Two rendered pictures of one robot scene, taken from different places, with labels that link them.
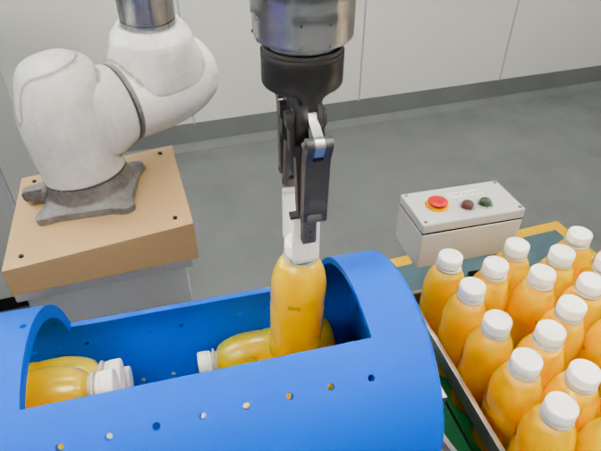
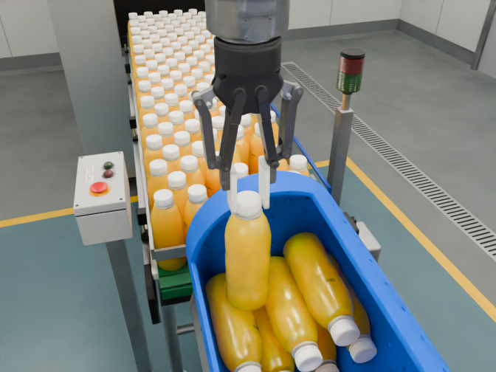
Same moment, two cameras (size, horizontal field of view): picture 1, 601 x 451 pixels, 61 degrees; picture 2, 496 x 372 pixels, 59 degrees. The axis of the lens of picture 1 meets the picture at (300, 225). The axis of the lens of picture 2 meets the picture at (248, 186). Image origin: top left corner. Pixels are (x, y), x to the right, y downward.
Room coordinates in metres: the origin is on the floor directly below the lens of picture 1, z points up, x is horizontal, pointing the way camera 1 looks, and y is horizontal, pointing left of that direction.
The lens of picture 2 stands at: (0.46, 0.49, 1.63)
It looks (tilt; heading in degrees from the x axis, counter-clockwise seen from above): 35 degrees down; 270
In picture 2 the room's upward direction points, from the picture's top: straight up
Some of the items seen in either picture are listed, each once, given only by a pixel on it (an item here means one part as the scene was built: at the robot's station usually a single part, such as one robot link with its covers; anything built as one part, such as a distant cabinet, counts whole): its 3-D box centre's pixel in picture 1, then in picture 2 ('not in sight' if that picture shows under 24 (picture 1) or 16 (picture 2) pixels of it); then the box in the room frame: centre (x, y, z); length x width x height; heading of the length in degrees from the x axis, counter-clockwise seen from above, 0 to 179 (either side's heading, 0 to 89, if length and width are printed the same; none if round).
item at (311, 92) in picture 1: (301, 91); (247, 74); (0.46, 0.00, 1.44); 0.08 x 0.07 x 0.09; 14
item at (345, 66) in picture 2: not in sight; (351, 63); (0.19, -0.63, 1.23); 0.06 x 0.06 x 0.04
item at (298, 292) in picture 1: (297, 303); (247, 255); (0.46, 0.00, 1.16); 0.07 x 0.07 x 0.19
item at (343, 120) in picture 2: not in sight; (325, 253); (0.19, -0.63, 0.55); 0.04 x 0.04 x 1.10; 14
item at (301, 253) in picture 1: (305, 236); (263, 182); (0.44, -0.01, 1.29); 0.03 x 0.01 x 0.07; 104
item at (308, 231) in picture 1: (310, 226); (277, 164); (0.42, -0.01, 1.31); 0.03 x 0.01 x 0.05; 14
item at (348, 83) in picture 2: not in sight; (349, 79); (0.19, -0.63, 1.18); 0.06 x 0.06 x 0.05
